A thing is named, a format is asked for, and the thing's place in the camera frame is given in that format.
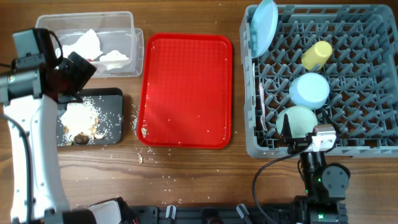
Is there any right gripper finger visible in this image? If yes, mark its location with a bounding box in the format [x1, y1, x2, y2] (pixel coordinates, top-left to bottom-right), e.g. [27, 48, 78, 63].
[280, 114, 292, 139]
[322, 110, 335, 128]

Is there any green bowl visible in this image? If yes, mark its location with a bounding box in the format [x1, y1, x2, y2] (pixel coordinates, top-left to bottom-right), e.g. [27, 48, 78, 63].
[276, 106, 318, 138]

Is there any light blue bowl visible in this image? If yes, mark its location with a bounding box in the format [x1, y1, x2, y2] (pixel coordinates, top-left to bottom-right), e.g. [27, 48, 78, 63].
[289, 73, 330, 110]

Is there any large white napkin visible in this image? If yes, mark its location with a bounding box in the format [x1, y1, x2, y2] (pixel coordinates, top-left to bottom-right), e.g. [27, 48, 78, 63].
[55, 29, 103, 60]

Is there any white plastic fork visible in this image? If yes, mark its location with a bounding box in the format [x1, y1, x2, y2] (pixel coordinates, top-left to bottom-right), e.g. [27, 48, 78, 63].
[259, 83, 267, 131]

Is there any small white napkin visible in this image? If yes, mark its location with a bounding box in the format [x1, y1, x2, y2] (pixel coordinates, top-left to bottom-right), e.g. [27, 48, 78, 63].
[99, 50, 129, 70]

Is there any yellow cup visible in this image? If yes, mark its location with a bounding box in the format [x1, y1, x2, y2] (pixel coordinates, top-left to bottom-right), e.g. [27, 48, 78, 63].
[302, 40, 333, 71]

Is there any light blue plate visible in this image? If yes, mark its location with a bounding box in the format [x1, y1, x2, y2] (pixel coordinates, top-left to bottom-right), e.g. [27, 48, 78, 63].
[249, 0, 278, 58]

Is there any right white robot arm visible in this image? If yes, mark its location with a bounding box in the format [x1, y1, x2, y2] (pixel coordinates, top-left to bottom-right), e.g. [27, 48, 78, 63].
[280, 114, 351, 224]

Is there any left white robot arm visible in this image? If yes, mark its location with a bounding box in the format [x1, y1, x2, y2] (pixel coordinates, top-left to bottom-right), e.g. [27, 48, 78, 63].
[1, 28, 122, 223]

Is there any clear plastic waste bin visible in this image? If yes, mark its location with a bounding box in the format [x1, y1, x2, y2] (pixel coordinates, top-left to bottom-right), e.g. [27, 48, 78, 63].
[35, 11, 144, 78]

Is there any grey dishwasher rack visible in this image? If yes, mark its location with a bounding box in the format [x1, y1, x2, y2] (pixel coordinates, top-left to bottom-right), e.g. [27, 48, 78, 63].
[239, 4, 397, 158]

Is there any black rectangular tray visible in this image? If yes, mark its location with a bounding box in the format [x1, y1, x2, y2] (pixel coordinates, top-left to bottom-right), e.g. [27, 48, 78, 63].
[56, 88, 123, 146]

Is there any food crumb on table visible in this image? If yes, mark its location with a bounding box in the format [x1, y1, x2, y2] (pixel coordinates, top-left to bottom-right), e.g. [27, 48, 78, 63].
[137, 154, 144, 164]

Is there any red serving tray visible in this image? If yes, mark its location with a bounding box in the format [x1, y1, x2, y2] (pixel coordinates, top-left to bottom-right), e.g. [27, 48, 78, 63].
[137, 33, 233, 149]

